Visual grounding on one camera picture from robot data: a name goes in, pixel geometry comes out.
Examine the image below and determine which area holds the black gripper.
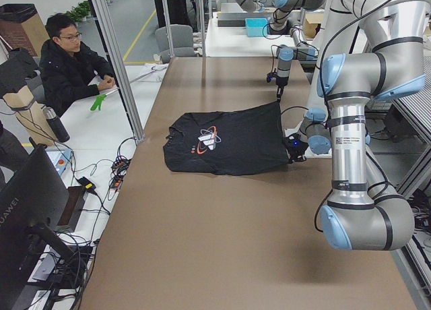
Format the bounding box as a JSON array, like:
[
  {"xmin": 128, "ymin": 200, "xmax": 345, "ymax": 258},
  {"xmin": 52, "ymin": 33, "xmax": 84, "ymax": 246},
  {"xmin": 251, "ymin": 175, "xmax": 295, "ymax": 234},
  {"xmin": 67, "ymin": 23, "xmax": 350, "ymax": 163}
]
[
  {"xmin": 283, "ymin": 133, "xmax": 307, "ymax": 164},
  {"xmin": 275, "ymin": 77, "xmax": 289, "ymax": 102}
]

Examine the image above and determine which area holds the black graphic t-shirt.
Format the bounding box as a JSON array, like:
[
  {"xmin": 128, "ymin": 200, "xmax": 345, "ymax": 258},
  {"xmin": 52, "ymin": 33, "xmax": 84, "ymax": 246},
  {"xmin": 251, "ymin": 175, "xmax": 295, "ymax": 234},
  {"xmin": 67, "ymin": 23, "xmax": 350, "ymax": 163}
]
[{"xmin": 163, "ymin": 102, "xmax": 288, "ymax": 176}]

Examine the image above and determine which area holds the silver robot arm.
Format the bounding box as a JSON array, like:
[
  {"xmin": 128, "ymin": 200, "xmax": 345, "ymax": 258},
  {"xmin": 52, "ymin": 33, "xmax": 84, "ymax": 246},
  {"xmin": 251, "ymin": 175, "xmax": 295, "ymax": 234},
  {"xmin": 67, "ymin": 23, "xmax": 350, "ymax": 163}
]
[
  {"xmin": 315, "ymin": 36, "xmax": 425, "ymax": 251},
  {"xmin": 264, "ymin": 0, "xmax": 324, "ymax": 101}
]

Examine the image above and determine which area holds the blue plastic box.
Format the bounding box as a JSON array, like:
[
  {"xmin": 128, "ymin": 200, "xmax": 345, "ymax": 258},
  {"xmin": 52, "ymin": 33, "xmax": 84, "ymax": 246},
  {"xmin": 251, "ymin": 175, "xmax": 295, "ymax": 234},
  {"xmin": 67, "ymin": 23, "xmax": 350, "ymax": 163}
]
[{"xmin": 245, "ymin": 18, "xmax": 269, "ymax": 37}]

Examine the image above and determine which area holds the cardboard box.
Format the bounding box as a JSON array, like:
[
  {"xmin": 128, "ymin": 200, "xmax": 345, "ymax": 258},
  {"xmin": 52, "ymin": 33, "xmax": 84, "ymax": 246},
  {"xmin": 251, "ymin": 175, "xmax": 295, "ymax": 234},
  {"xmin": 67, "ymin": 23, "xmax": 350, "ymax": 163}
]
[{"xmin": 303, "ymin": 12, "xmax": 324, "ymax": 38}]

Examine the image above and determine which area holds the grey office chair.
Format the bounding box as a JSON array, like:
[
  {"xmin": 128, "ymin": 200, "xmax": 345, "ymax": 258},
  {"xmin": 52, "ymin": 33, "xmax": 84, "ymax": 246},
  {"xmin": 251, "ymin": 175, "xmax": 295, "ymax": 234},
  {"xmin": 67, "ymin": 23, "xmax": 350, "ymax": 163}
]
[{"xmin": 155, "ymin": 24, "xmax": 196, "ymax": 63}]

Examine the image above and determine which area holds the red power strip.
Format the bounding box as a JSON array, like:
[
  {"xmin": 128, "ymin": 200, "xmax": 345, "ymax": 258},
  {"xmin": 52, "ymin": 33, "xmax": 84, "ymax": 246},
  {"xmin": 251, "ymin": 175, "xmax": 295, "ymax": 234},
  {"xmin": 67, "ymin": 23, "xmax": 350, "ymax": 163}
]
[{"xmin": 109, "ymin": 156, "xmax": 131, "ymax": 191}]

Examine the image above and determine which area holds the green plastic tool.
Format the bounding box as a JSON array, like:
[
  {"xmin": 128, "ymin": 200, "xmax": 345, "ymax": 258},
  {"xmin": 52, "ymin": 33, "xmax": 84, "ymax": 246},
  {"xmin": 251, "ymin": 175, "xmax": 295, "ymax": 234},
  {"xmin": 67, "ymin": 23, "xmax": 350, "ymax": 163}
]
[{"xmin": 90, "ymin": 94, "xmax": 106, "ymax": 111}]

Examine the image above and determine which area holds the seated man black jacket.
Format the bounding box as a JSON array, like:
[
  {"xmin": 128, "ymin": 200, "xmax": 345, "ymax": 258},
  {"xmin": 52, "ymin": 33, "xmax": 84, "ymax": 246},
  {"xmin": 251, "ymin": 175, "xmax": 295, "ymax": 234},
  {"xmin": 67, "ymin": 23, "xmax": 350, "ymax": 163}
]
[{"xmin": 39, "ymin": 13, "xmax": 116, "ymax": 116}]

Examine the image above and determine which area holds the black power adapter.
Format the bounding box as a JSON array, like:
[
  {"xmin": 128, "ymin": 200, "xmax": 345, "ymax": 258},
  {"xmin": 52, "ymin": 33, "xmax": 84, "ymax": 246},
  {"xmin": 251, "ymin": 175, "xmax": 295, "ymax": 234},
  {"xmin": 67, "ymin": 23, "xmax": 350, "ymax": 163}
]
[{"xmin": 77, "ymin": 177, "xmax": 96, "ymax": 194}]

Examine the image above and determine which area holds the dark steel water bottle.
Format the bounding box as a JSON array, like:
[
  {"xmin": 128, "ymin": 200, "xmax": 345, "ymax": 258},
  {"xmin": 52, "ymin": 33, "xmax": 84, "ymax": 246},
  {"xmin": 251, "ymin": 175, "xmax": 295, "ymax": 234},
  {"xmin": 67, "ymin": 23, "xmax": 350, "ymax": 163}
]
[{"xmin": 42, "ymin": 106, "xmax": 70, "ymax": 143}]

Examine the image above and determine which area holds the black computer monitor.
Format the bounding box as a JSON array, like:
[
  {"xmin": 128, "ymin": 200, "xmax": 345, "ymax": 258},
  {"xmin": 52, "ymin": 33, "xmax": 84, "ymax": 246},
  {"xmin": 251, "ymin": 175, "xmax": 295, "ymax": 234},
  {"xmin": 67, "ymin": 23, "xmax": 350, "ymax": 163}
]
[{"xmin": 1, "ymin": 146, "xmax": 84, "ymax": 309}]

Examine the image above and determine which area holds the aluminium frame cage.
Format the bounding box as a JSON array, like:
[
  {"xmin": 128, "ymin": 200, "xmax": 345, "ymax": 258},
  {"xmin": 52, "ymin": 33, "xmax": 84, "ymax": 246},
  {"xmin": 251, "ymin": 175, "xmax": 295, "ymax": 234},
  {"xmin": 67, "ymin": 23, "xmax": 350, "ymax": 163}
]
[{"xmin": 88, "ymin": 0, "xmax": 145, "ymax": 143}]

